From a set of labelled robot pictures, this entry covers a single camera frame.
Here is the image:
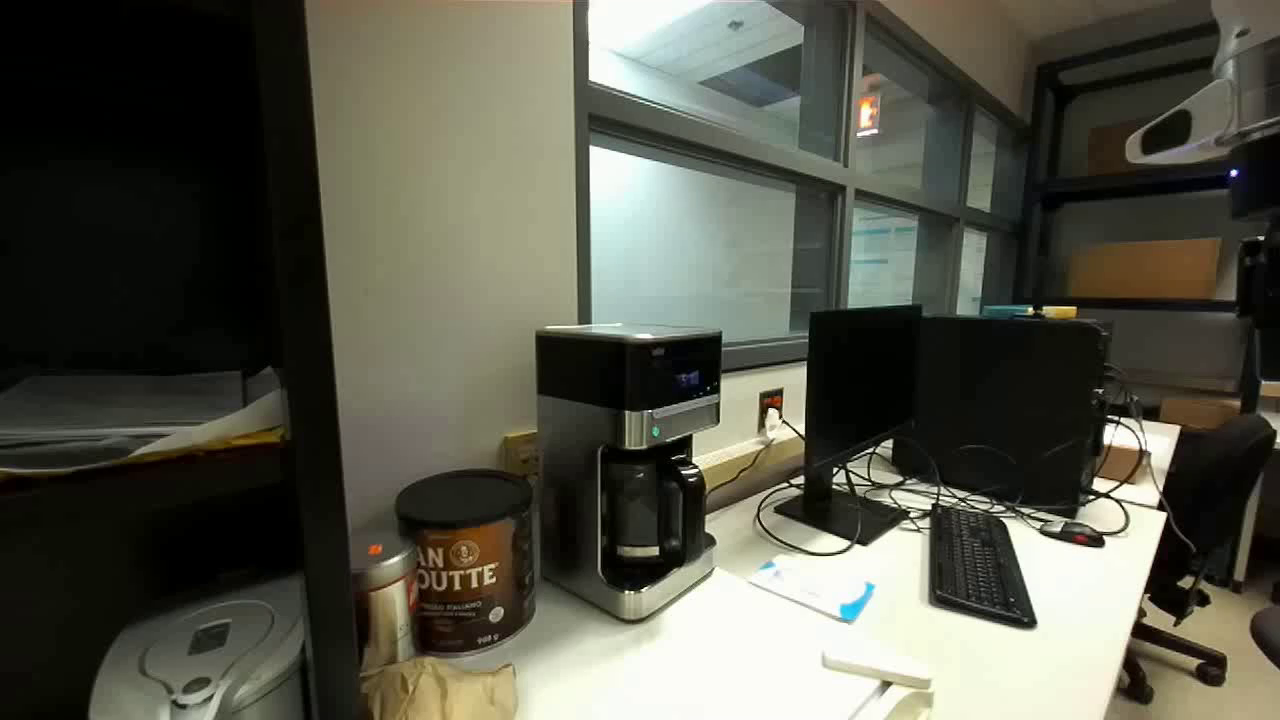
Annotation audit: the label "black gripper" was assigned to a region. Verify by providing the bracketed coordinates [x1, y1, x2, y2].
[1229, 132, 1280, 329]

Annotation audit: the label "black silver coffee maker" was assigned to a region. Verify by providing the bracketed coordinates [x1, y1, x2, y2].
[533, 321, 724, 628]

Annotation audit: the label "glass coffee carafe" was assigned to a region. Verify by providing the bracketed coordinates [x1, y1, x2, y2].
[598, 442, 713, 596]

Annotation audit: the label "brown coffee can black lid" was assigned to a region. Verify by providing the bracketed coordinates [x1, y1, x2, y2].
[393, 466, 545, 654]

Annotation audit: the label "brown cardboard sheet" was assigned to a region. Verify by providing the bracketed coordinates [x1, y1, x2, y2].
[1064, 237, 1226, 302]

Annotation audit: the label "black office chair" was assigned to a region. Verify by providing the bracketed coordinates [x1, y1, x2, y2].
[1117, 412, 1280, 708]

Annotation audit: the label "black metal storage rack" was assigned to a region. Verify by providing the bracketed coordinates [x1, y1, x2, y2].
[1015, 53, 1280, 322]

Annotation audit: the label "large black monitor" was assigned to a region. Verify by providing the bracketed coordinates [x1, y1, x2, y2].
[894, 313, 1113, 520]

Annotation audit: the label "black computer mouse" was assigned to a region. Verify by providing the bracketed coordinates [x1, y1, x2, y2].
[1053, 516, 1113, 551]

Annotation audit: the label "black computer keyboard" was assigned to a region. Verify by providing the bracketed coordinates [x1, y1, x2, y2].
[925, 498, 1040, 632]

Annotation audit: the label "black computer monitor on stand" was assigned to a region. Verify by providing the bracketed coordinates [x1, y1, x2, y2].
[771, 302, 927, 548]

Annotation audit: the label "white flat paper box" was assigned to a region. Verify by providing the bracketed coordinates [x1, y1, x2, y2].
[816, 644, 936, 720]

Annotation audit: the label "white blue paper packet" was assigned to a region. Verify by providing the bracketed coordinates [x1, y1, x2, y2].
[743, 551, 879, 628]

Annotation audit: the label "brown stuffed toy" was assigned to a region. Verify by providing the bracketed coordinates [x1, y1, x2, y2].
[355, 653, 522, 720]

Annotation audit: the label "black shelving unit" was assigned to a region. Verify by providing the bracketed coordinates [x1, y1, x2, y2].
[0, 0, 367, 720]

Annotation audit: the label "white round-lid appliance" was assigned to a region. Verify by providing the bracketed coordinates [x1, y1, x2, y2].
[86, 570, 312, 720]

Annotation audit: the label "white paper sheets stack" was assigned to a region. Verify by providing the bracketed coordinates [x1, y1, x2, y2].
[0, 362, 294, 480]

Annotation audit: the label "black desk cables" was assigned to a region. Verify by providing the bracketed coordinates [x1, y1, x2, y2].
[751, 412, 1167, 560]

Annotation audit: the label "beige wall cable raceway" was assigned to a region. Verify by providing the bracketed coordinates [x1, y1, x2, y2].
[496, 425, 813, 506]

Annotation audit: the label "grey window frame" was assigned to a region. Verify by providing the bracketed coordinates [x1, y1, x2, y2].
[573, 0, 1034, 376]

